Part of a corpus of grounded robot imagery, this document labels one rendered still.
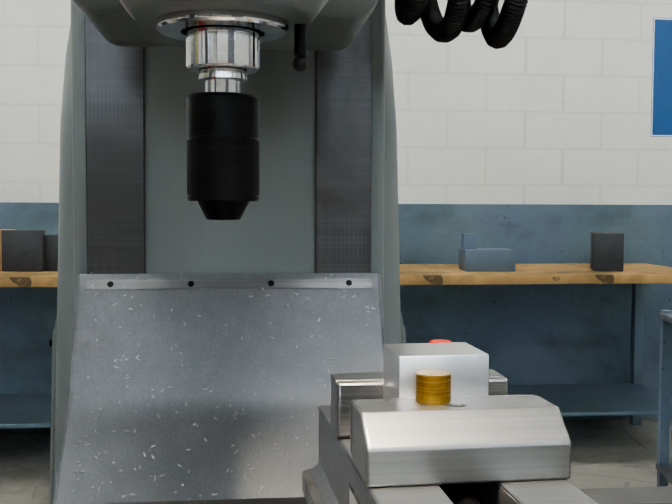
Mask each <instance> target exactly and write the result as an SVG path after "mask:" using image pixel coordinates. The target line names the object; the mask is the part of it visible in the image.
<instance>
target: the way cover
mask: <svg viewBox="0 0 672 504"><path fill-rule="evenodd" d="M331 274H333V275H332V276H330V275H331ZM136 277H138V279H136ZM325 277H326V278H327V279H325ZM348 278H350V279H348ZM92 284H94V285H93V288H92ZM123 285H124V288H123ZM262 287H263V288H264V290H262ZM343 290H344V291H343ZM345 291H346V292H345ZM96 293H98V294H97V295H96V296H95V294H96ZM295 293H297V294H298V296H297V295H296V294H295ZM125 294H126V295H127V296H124V297H123V295H125ZM268 294H270V296H265V295H268ZM249 295H250V296H253V297H249ZM354 295H356V296H355V297H353V298H352V296H354ZM132 296H134V297H133V298H132ZM342 296H345V297H342ZM306 297H307V298H306ZM131 298H132V299H131ZM308 298H310V300H308ZM115 303H117V304H116V305H115V306H112V305H113V304H115ZM139 304H141V305H142V307H141V306H139ZM287 304H288V305H289V307H288V305H287ZM365 306H368V307H369V309H368V308H366V307H365ZM371 307H373V308H375V310H374V309H371ZM129 308H133V309H132V310H128V309H129ZM171 309H173V310H172V312H171ZM148 311H150V313H148ZM366 311H370V313H368V312H366ZM153 315H154V319H153ZM198 315H201V316H200V317H198ZM95 318H96V320H97V321H95ZM319 318H321V319H320V321H319V322H318V319H319ZM184 322H185V324H186V326H185V325H184ZM270 323H271V324H270ZM366 323H367V324H368V325H369V326H366V325H365V324H366ZM225 324H227V326H225ZM119 326H121V329H120V328H119ZM127 332H128V333H130V334H131V335H128V334H127ZM225 334H227V336H225ZM311 334H313V336H312V338H311ZM319 335H321V338H320V337H319ZM271 336H272V337H273V338H274V339H273V338H272V337H271ZM242 337H243V338H242ZM322 337H325V338H322ZM95 338H97V339H98V341H96V339H95ZM241 338H242V339H241ZM334 341H336V342H335V343H333V342H334ZM138 343H139V346H138ZM175 344H176V345H177V347H176V346H175ZM317 344H319V346H318V345H317ZM384 344H385V339H384V324H383V309H382V295H381V280H380V273H379V272H378V273H193V274H182V275H181V274H77V286H76V299H75V311H74V324H73V337H72V350H71V362H70V375H69V388H68V400H67V411H66V419H65V426H64V432H63V439H62V446H61V452H60V459H59V466H58V472H57V479H56V486H55V492H54V499H53V504H88V503H122V502H155V501H189V499H190V497H191V499H190V500H223V499H243V498H246V499H256V498H290V497H305V496H304V493H303V490H302V473H303V471H304V470H307V469H312V468H314V467H315V466H316V465H317V464H318V463H319V407H317V408H315V407H316V406H323V405H331V374H332V373H367V372H383V345H384ZM296 345H298V348H296ZM171 347H172V350H171ZM180 352H181V353H182V354H179V353H180ZM122 354H124V357H122ZM364 354H365V357H363V355H364ZM137 355H139V357H138V359H140V360H137V359H135V357H136V356H137ZM330 358H333V359H330ZM116 359H118V360H117V361H115V362H114V360H116ZM119 359H123V361H119ZM125 359H128V361H125ZM323 360H324V361H325V362H324V363H323V362H322V361H323ZM332 361H335V362H334V363H333V362H332ZM182 364H183V367H182ZM114 366H117V367H119V368H118V369H117V368H114ZM328 369H329V373H328ZM127 374H129V375H128V376H126V375H127ZM87 376H88V377H90V378H89V379H88V378H87ZM126 377H130V378H127V379H125V378H126ZM271 378H273V380H272V379H271ZM318 378H319V379H320V380H321V381H322V382H320V381H319V380H318ZM127 385H128V387H127V388H126V386H127ZM325 385H326V386H325ZM169 386H172V387H169ZM168 387H169V388H168ZM205 388H208V389H205ZM151 389H154V390H153V391H152V390H151ZM162 389H164V390H163V392H161V390H162ZM203 389H205V390H203ZM210 390H212V392H210ZM255 393H257V394H256V395H255ZM152 395H153V396H154V398H153V397H152ZM291 397H292V398H293V399H292V400H291ZM325 397H326V398H325ZM231 399H232V401H231V402H230V400H231ZM119 401H120V402H121V403H118V402H119ZM185 403H187V406H186V405H185ZM146 404H150V405H146ZM171 404H173V405H171ZM230 404H231V406H232V407H229V405H230ZM218 405H219V406H220V407H218V408H216V406H218ZM99 408H102V410H100V409H99ZM242 408H244V411H242ZM135 410H137V411H138V412H137V413H136V411H135ZM176 411H177V413H176ZM235 411H236V412H238V413H239V414H237V413H235ZM91 412H94V413H91ZM245 412H246V413H245ZM242 413H245V414H242ZM157 414H159V415H160V416H161V417H160V418H159V417H158V415H157ZM234 414H237V415H236V416H235V417H234ZM313 414H314V415H315V416H314V415H313ZM140 415H141V416H140ZM291 416H292V417H293V419H292V418H291ZM96 417H97V418H96ZM214 417H215V418H217V419H218V420H216V419H215V418H214ZM236 417H237V418H236ZM94 418H96V419H95V420H94ZM235 418H236V419H235ZM281 418H282V420H281ZM233 419H235V420H233ZM195 422H196V424H195V425H193V424H194V423H195ZM196 425H198V426H196ZM306 427H307V429H306ZM308 427H309V428H308ZM94 429H95V430H96V432H97V433H96V432H95V430H94ZM125 429H126V430H129V431H124V430H125ZM134 429H136V432H135V433H134ZM113 430H115V432H113ZM259 432H260V434H259ZM252 434H253V435H254V436H255V437H253V436H252ZM85 436H88V437H85ZM295 436H296V437H297V436H299V439H296V438H295ZM204 438H205V439H206V440H207V441H205V440H204ZM78 441H82V442H80V443H79V442H78ZM88 443H89V444H90V445H87V446H86V445H85V444H88ZM274 443H278V444H275V445H274ZM307 443H308V446H306V444H307ZM75 444H76V445H77V446H78V448H76V447H75V446H74V445H75ZM233 444H235V445H234V446H233V447H232V446H231V445H233ZM153 445H155V446H154V447H151V446H153ZM274 448H276V449H275V450H274ZM149 449H151V451H149ZM186 449H190V450H188V451H186ZM236 450H238V451H237V452H236V453H235V454H234V452H235V451H236ZM106 451H107V453H105V452H106ZM143 452H145V455H146V456H145V457H144V454H143ZM98 453H100V455H99V454H98ZM287 453H289V454H287ZM151 455H153V456H154V459H153V458H152V456H151ZM95 456H97V458H98V459H96V457H95ZM77 461H81V463H77V464H76V462H77ZM113 461H114V462H115V463H112V462H113ZM247 463H248V464H249V465H247ZM257 463H259V464H257ZM80 464H82V465H81V467H79V465H80ZM178 464H180V465H181V467H180V466H178ZM139 465H141V467H140V469H139ZM311 466H313V467H311ZM254 467H255V469H252V470H250V468H254ZM134 468H136V470H134ZM228 468H229V469H230V470H229V471H228V473H227V472H226V471H227V470H228ZM121 469H122V470H123V471H120V472H119V470H121ZM82 470H85V472H82V473H81V471H82ZM189 470H190V472H189ZM231 470H233V472H231ZM74 471H77V472H79V473H75V472H74ZM188 472H189V473H188ZM162 474H164V475H163V476H159V475H162ZM245 474H246V476H245V479H244V475H245ZM284 474H286V476H284ZM150 475H152V477H151V476H150ZM155 475H156V480H154V476H155ZM288 475H291V476H288ZM78 478H79V481H77V479H78ZM263 479H265V480H266V481H265V480H263ZM110 481H111V482H112V483H110ZM102 483H104V484H103V485H101V484H102ZM182 484H184V486H181V485H182ZM92 486H95V487H94V488H91V487H92ZM261 486H264V487H263V489H262V490H260V487H261ZM99 487H101V488H100V490H99V491H98V489H99ZM72 490H74V491H72ZM174 491H177V493H174ZM259 491H261V494H259ZM131 493H135V494H136V495H132V496H131V495H130V494H131ZM212 494H217V495H212ZM123 495H126V496H125V497H123V498H122V496H123ZM199 495H201V496H199Z"/></svg>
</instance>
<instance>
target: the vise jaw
mask: <svg viewBox="0 0 672 504"><path fill-rule="evenodd" d="M350 452H351V454H352V462H353V464H354V466H355V467H356V469H357V471H358V472H359V474H360V476H361V477H362V479H363V481H364V483H365V484H366V486H367V487H392V486H415V485H438V484H460V483H483V482H506V481H529V480H552V479H569V478H570V476H571V441H570V438H569V435H568V432H567V429H566V426H565V424H564V421H563V418H562V415H561V412H560V409H559V407H557V406H556V405H554V404H552V403H550V402H549V401H547V400H545V399H543V398H542V397H539V396H536V395H534V394H531V395H497V396H462V397H451V402H450V403H448V404H443V405H427V404H421V403H418V402H417V401H416V398H394V399H359V400H352V401H351V403H350Z"/></svg>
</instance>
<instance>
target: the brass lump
mask: <svg viewBox="0 0 672 504"><path fill-rule="evenodd" d="M416 401H417V402H418V403H421V404H427V405H443V404H448V403H450V402H451V373H450V372H447V371H442V370H421V371H418V372H417V373H416Z"/></svg>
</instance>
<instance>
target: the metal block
mask: <svg viewBox="0 0 672 504"><path fill-rule="evenodd" d="M421 370H442V371H447V372H450V373H451V397H462V396H488V378H489V355H488V354H487V353H485V352H483V351H481V350H479V349H477V348H475V347H473V346H472V345H470V344H468V343H466V342H452V343H401V344H384V345H383V399H394V398H416V373H417V372H418V371H421Z"/></svg>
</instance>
